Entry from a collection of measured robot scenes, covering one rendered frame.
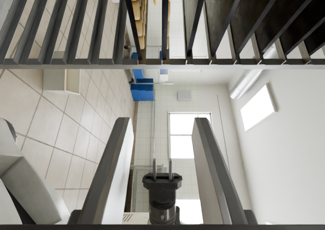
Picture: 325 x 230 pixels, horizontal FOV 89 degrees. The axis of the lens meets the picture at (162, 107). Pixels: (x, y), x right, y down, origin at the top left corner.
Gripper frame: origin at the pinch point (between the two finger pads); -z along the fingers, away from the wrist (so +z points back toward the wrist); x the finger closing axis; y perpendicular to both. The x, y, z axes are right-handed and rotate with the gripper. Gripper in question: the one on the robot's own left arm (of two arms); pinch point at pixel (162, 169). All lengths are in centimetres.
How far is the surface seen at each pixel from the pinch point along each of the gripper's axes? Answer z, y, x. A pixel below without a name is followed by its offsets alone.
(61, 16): -74, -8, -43
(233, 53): -56, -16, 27
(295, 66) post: -54, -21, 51
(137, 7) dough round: -47.8, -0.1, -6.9
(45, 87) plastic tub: -96, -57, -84
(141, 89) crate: -367, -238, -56
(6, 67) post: -55, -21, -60
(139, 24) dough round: -51, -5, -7
